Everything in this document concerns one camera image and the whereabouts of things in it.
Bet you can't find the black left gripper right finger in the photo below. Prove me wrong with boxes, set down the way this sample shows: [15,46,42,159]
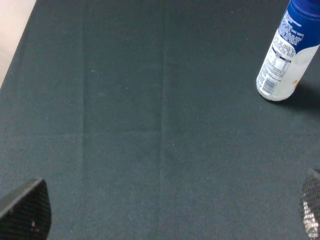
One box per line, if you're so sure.
[300,168,320,240]

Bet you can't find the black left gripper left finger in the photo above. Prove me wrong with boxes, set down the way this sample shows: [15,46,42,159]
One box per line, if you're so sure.
[0,178,52,240]

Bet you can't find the black tablecloth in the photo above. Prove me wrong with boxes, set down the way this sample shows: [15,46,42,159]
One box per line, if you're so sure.
[0,0,320,240]

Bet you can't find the blue white milk bottle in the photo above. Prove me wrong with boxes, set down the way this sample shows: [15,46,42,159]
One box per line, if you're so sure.
[256,0,320,102]

